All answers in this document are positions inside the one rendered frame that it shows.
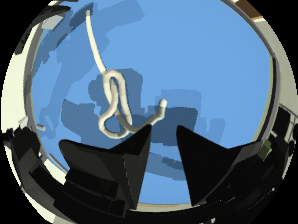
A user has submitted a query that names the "blue mat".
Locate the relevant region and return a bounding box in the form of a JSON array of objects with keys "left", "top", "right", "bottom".
[{"left": 32, "top": 0, "right": 270, "bottom": 204}]

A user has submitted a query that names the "silver metal pin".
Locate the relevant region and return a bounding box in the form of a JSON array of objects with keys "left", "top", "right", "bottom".
[{"left": 36, "top": 124, "right": 46, "bottom": 131}]

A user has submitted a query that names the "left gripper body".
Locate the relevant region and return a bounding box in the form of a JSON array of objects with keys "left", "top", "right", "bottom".
[{"left": 14, "top": 27, "right": 31, "bottom": 55}]

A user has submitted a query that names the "white rope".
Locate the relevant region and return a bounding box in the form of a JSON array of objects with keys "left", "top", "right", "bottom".
[{"left": 86, "top": 10, "right": 167, "bottom": 139}]

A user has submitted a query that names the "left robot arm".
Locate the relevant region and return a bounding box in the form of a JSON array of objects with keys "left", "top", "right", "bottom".
[{"left": 2, "top": 125, "right": 21, "bottom": 150}]

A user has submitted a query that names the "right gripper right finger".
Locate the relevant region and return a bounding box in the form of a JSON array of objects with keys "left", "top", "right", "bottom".
[{"left": 176, "top": 125, "right": 263, "bottom": 207}]

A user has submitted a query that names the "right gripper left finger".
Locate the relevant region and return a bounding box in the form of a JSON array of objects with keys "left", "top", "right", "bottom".
[{"left": 58, "top": 124, "right": 151, "bottom": 210}]

